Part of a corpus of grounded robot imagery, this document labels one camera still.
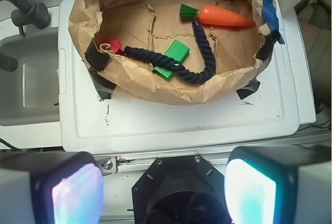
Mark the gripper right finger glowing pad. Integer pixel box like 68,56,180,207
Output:
224,145,331,223

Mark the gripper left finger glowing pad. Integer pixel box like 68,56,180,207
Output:
1,151,104,223

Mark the white toy sink basin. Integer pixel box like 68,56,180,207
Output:
1,6,61,149

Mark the black octagonal mount plate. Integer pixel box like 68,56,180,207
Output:
132,162,232,223

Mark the orange toy carrot green top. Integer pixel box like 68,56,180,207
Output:
179,4,255,27

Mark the brown paper bag bin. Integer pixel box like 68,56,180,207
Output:
68,0,278,105

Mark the green rectangular block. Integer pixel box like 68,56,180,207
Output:
153,39,190,80

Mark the aluminium extrusion rail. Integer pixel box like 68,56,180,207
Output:
94,130,331,173

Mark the metal corner bracket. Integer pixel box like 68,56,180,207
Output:
101,157,118,176

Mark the red crumpled cloth piece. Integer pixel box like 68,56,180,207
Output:
101,39,125,55

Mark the dark blue thick rope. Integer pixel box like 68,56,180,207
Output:
123,20,217,85

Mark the white plastic tray lid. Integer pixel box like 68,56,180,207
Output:
58,0,316,155

